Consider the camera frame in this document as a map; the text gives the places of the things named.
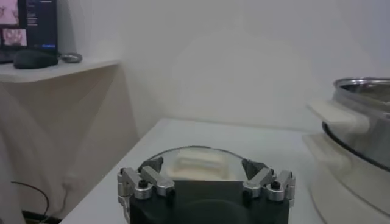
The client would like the white wall socket plug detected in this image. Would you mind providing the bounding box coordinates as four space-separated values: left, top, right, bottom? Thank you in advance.
62 172 80 192

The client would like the perforated steel steamer pot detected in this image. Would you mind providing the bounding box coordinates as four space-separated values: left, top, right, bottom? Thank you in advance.
307 77 390 171

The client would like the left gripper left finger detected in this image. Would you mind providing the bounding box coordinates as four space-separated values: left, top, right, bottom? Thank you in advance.
117 156 177 215

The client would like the black laptop with purple screen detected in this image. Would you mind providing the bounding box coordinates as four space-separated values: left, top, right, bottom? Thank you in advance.
0 0 59 64

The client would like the round grey disc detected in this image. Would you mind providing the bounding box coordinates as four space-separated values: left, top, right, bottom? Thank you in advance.
59 52 83 64

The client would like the glass lid with cream handle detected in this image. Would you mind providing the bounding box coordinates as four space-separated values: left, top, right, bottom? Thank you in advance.
143 145 254 183

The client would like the black looping floor cable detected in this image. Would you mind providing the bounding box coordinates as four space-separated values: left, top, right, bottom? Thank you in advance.
10 181 51 220

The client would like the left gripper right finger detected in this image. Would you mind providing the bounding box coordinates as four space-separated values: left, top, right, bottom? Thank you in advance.
241 157 297 208

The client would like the steel pot with white base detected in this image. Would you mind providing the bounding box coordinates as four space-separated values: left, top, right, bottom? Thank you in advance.
302 132 390 224

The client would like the white side table with mouse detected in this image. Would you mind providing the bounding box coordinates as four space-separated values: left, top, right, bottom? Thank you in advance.
0 58 121 85

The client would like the black computer mouse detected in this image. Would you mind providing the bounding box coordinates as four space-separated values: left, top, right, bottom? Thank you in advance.
13 49 59 69

